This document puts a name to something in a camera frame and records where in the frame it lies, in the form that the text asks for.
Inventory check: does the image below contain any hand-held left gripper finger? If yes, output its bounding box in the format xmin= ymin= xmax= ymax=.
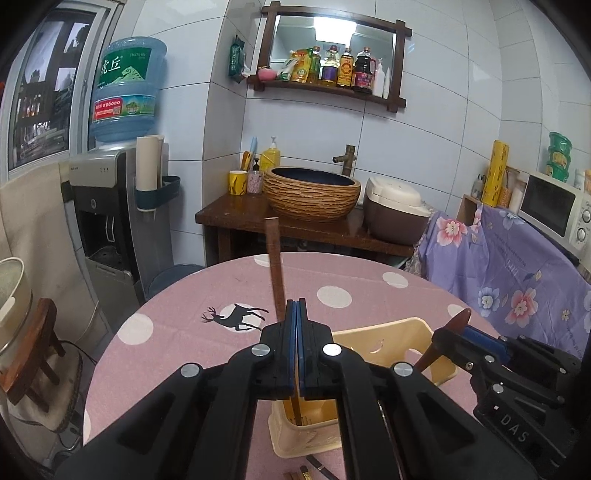
xmin=55 ymin=299 xmax=299 ymax=480
xmin=298 ymin=299 xmax=539 ymax=480

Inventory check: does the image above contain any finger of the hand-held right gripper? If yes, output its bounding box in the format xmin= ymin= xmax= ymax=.
xmin=464 ymin=325 xmax=581 ymax=389
xmin=431 ymin=328 xmax=565 ymax=410

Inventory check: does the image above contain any brown wooden spoon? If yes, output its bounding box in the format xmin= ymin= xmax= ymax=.
xmin=414 ymin=308 xmax=472 ymax=372

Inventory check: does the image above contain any beige plastic utensil holder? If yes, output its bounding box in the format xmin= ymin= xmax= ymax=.
xmin=269 ymin=317 xmax=458 ymax=459

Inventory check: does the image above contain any purple floral cloth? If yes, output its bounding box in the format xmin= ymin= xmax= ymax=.
xmin=406 ymin=203 xmax=591 ymax=361

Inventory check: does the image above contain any black chopstick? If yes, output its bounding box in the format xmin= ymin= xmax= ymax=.
xmin=307 ymin=456 xmax=341 ymax=480

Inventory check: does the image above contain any pink polka dot tablecloth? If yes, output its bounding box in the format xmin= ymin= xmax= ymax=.
xmin=83 ymin=251 xmax=504 ymax=480

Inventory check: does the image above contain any light wooden box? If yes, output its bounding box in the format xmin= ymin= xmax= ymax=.
xmin=457 ymin=194 xmax=483 ymax=227

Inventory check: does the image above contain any dark blue bin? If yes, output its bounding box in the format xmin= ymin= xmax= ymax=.
xmin=148 ymin=263 xmax=204 ymax=301

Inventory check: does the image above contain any brown and cream rice cooker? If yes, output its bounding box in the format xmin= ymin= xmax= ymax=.
xmin=362 ymin=176 xmax=432 ymax=245

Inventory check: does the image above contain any white microwave oven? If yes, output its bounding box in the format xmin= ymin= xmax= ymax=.
xmin=517 ymin=172 xmax=591 ymax=252

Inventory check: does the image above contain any dark wooden sink cabinet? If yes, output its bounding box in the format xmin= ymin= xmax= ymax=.
xmin=195 ymin=191 xmax=416 ymax=268

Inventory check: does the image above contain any woven pattern sink basin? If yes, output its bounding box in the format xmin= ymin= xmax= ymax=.
xmin=262 ymin=167 xmax=362 ymax=223

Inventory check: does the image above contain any yellow wrap roll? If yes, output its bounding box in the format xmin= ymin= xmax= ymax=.
xmin=481 ymin=140 xmax=510 ymax=208

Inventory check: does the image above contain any yellow soap dispenser bottle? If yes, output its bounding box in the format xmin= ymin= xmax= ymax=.
xmin=259 ymin=137 xmax=281 ymax=172

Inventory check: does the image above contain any bronze bamboo faucet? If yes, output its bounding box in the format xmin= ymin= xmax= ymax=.
xmin=332 ymin=144 xmax=357 ymax=177

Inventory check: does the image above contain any grey water dispenser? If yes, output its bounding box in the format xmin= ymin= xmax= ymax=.
xmin=68 ymin=148 xmax=160 ymax=319

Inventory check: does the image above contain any dark wooden stool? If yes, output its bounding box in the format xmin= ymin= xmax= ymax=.
xmin=7 ymin=298 xmax=65 ymax=411

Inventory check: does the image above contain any wooden framed mirror shelf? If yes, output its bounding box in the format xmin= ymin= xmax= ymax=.
xmin=247 ymin=1 xmax=413 ymax=114

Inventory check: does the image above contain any purple label bottle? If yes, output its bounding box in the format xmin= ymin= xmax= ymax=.
xmin=321 ymin=45 xmax=340 ymax=87

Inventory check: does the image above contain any dark soy sauce bottle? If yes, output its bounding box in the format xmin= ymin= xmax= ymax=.
xmin=352 ymin=46 xmax=376 ymax=95

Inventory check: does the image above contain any yellow oil pouch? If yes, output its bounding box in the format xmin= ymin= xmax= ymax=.
xmin=290 ymin=48 xmax=311 ymax=84

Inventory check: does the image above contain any yellow label sauce bottle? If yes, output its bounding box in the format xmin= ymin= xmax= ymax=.
xmin=337 ymin=47 xmax=355 ymax=88

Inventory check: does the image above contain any cream round container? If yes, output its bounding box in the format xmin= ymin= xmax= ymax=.
xmin=0 ymin=257 xmax=33 ymax=370

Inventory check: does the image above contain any green hanging packet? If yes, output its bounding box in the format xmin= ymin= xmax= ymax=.
xmin=227 ymin=36 xmax=247 ymax=84

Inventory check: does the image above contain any blue water bottle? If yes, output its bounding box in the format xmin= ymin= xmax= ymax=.
xmin=90 ymin=37 xmax=168 ymax=144

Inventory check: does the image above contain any blue wall holder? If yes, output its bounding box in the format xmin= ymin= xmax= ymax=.
xmin=135 ymin=175 xmax=182 ymax=213

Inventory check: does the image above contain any window with white frame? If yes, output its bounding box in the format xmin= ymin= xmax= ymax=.
xmin=0 ymin=0 xmax=121 ymax=185

